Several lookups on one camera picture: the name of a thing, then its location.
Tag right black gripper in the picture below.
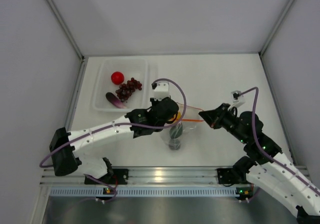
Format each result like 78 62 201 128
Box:
200 102 249 144

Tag yellow fake lemon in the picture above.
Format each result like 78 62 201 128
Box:
166 111 181 125

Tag green fake avocado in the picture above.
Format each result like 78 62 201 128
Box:
169 125 183 139

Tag clear zip top bag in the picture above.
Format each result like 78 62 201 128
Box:
160 102 204 151

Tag dark red fake grapes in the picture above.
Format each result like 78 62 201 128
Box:
115 77 143 102

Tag purple fake eggplant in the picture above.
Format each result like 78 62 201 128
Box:
105 92 127 109

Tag red fake tomato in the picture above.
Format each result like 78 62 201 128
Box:
110 71 125 85

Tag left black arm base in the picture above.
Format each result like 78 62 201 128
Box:
83 168 129 185

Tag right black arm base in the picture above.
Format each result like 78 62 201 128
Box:
216 168 239 186

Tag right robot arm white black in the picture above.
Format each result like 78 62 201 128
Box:
199 103 320 224

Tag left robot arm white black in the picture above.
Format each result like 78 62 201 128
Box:
49 97 179 184

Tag clear plastic bin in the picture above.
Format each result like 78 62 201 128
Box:
91 57 158 113

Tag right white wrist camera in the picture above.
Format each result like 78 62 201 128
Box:
228 90 246 110

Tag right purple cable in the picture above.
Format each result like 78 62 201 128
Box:
238 86 320 192

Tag purple cable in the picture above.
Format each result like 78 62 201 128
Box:
39 78 188 169
238 86 320 192

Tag aluminium rail frame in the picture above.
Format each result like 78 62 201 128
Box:
40 166 218 186

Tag white slotted cable duct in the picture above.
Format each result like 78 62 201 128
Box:
50 186 253 198

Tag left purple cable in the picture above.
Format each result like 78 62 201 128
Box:
39 78 188 169

